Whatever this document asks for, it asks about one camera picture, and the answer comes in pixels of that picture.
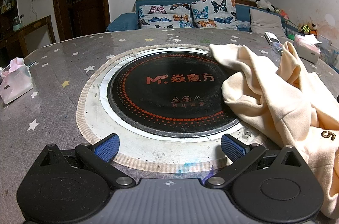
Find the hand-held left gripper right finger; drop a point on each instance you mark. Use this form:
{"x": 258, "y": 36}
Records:
{"x": 233, "y": 147}

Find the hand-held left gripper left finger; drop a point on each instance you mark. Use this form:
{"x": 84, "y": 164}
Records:
{"x": 108, "y": 146}

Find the cream fleece garment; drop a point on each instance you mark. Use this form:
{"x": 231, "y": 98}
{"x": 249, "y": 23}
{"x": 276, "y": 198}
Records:
{"x": 264, "y": 96}

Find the black round induction cooker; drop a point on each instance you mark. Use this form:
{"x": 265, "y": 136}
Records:
{"x": 164, "y": 96}

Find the grey star-print tablecloth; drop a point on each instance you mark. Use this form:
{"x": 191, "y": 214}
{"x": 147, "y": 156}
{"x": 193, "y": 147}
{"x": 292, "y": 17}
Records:
{"x": 66, "y": 67}

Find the clear box of coloured bits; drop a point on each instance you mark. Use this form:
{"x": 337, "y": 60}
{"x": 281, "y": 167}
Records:
{"x": 277, "y": 47}

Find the pink white tissue pack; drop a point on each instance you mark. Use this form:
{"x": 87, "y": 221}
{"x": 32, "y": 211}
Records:
{"x": 3, "y": 73}
{"x": 16, "y": 83}

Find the white handheld device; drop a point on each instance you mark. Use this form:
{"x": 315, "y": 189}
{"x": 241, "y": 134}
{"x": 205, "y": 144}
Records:
{"x": 272, "y": 37}

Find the white tissue box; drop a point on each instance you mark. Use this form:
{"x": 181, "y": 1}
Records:
{"x": 307, "y": 51}

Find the green bowl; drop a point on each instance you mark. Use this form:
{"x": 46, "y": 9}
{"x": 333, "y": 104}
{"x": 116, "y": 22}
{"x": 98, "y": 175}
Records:
{"x": 291, "y": 36}

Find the blue sofa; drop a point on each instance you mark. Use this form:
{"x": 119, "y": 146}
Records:
{"x": 121, "y": 21}

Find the plain grey pillow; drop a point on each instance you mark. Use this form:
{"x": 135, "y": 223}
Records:
{"x": 264, "y": 20}

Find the square butterfly print pillow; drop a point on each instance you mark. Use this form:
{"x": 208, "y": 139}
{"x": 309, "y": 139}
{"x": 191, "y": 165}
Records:
{"x": 214, "y": 14}

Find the clear plastic storage bin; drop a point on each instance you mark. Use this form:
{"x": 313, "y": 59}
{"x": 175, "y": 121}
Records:
{"x": 328, "y": 51}

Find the wooden side table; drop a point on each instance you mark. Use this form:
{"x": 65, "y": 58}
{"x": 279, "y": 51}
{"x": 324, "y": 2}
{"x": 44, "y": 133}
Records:
{"x": 34, "y": 28}

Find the brown yellow plush toy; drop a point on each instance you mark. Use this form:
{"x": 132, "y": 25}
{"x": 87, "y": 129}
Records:
{"x": 307, "y": 28}

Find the orange plush toy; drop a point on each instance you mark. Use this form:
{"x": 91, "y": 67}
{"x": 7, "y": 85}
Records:
{"x": 282, "y": 13}

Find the long butterfly print pillow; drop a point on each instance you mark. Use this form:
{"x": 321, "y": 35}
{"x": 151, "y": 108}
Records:
{"x": 164, "y": 14}

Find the black white plush toy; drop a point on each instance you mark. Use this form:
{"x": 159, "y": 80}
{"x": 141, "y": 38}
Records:
{"x": 263, "y": 4}

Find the glass jar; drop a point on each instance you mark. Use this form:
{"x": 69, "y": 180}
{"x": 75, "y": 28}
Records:
{"x": 17, "y": 22}

